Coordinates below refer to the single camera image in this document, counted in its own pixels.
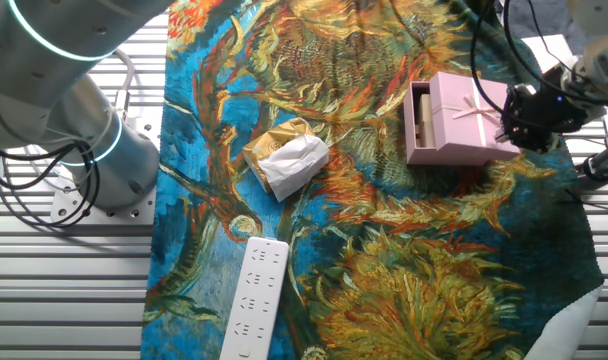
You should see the tan cardboard box insert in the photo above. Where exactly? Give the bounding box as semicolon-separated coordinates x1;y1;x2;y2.
413;87;438;150

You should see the white power strip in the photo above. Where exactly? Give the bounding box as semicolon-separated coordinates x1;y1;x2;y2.
218;236;290;360

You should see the gold tissue pack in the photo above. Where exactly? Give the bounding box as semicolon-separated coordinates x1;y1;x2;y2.
242;117;331;204

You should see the gray camera mount arm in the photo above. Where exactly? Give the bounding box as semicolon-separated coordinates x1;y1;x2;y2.
576;145;608;184

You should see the black base cable bundle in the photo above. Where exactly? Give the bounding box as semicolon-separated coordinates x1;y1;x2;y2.
0;139;105;230

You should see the thick gray base cable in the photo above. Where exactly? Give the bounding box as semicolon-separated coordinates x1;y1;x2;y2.
111;47;136;121

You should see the white flat box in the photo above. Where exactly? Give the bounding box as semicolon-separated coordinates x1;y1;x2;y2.
521;33;581;75

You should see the dark gray fabric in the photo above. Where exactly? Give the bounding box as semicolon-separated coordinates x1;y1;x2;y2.
503;0;585;41

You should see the pink inner gift box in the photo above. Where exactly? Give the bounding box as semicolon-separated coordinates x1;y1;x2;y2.
402;81;439;166

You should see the pink ribboned casing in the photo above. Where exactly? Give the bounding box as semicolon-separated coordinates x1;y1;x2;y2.
428;71;522;167

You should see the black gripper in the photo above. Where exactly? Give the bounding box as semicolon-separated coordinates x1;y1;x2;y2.
494;81;591;154

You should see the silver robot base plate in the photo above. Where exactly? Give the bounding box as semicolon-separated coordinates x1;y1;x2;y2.
50;114;163;225

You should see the sunflower painting print cloth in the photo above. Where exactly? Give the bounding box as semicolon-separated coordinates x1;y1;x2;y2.
140;0;605;360

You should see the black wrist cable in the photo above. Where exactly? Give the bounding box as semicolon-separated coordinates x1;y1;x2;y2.
469;0;608;117

